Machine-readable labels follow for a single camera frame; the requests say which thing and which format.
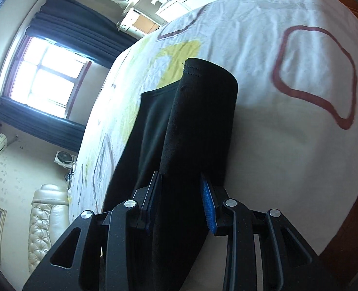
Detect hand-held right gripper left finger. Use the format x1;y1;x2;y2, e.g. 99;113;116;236
23;171;164;291

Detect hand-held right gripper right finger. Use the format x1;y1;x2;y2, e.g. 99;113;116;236
199;173;339;291

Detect black pants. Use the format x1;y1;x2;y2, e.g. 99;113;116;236
102;57;239;291

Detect white patterned bed sheet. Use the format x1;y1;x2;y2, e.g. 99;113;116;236
67;0;358;257

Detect white fan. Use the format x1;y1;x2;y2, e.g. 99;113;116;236
55;150;78;168

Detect cream tufted leather headboard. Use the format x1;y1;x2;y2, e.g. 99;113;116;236
27;183;71;275

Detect dark blue curtain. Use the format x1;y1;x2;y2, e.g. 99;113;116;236
27;0;138;69
0;96;86;153

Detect window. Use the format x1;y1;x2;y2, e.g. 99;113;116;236
11;36;91;118

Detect white dressing table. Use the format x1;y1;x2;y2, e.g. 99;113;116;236
115;0;168;39

